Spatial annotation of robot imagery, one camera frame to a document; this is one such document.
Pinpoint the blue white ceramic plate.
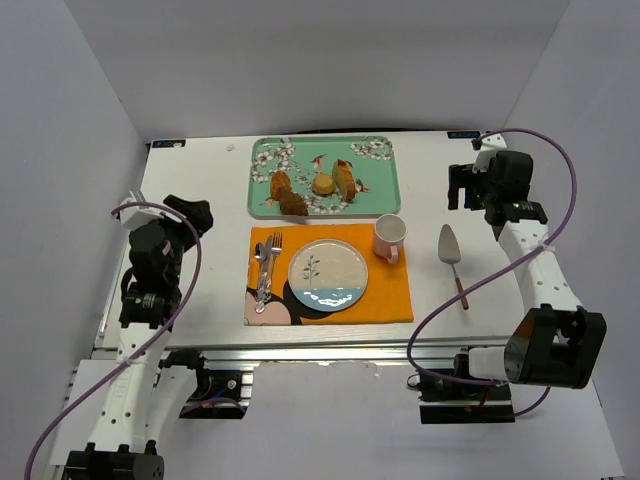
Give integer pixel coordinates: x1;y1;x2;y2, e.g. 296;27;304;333
288;239;369;313

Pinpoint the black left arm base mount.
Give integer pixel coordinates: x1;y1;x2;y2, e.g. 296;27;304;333
159;349;247;420

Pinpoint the silver fork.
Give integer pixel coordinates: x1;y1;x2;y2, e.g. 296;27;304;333
265;230;283;295

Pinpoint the metal cake server wooden handle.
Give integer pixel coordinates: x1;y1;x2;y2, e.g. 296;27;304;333
437;224;464;294

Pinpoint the blue table label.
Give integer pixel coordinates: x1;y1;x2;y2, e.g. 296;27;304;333
151;139;186;149
446;130;481;141

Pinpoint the dark brown chocolate pastry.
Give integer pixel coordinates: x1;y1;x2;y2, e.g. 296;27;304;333
278;187;309;216

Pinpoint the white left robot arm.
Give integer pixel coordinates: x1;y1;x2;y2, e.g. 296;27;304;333
62;194;214;479

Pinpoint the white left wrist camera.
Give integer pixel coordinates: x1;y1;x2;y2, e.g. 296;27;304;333
116;190;162;231

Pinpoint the golden croissant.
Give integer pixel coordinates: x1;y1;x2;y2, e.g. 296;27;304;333
270;171;291;201

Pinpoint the round yellow muffin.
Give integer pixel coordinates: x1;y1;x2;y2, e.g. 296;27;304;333
312;173;335;196

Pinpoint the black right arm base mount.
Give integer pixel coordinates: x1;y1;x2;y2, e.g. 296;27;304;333
406;373;515;425

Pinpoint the pink ceramic mug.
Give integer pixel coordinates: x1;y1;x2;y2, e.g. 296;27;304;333
373;214;407;264

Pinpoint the green floral serving tray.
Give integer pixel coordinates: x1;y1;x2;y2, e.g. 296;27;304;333
247;134;401;218

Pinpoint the left blue table label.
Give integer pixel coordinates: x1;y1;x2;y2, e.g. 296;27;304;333
151;139;186;149

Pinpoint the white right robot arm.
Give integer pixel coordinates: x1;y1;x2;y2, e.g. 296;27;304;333
448;150;607;389

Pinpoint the sliced bread loaf piece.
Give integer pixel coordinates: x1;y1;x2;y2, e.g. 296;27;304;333
332;159;357;202

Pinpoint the right blue table label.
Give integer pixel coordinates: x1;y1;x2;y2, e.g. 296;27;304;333
446;130;481;141

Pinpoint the silver spoon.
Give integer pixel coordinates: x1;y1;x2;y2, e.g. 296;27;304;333
254;242;267;314

